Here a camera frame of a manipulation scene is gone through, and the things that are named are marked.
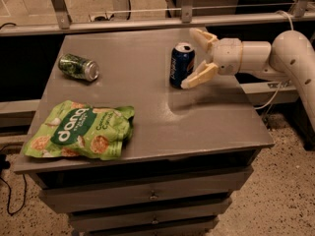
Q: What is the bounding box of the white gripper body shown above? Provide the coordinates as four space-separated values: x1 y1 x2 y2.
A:
211 38 242 75

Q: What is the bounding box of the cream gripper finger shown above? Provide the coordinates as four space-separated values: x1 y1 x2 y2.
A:
181 61 219 89
189 28 218 52

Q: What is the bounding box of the blue pepsi can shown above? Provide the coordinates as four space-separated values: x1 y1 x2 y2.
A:
169 42 195 89

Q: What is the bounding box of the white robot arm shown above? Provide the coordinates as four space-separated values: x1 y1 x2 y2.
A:
181 29 315 129

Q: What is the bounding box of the green soda can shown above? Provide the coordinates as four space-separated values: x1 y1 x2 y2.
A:
58 53 99 82

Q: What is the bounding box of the grey drawer cabinet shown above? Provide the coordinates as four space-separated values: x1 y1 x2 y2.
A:
15 29 273 236

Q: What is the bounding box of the grey metal railing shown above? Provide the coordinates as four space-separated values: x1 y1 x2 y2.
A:
0 0 315 36

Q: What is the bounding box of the green dang snack bag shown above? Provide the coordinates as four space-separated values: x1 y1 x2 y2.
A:
23 100 135 160

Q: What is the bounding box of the white cable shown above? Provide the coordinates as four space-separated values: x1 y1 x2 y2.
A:
254 10 295 111

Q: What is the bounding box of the black floor cable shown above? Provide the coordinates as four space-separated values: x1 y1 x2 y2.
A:
0 144 28 216

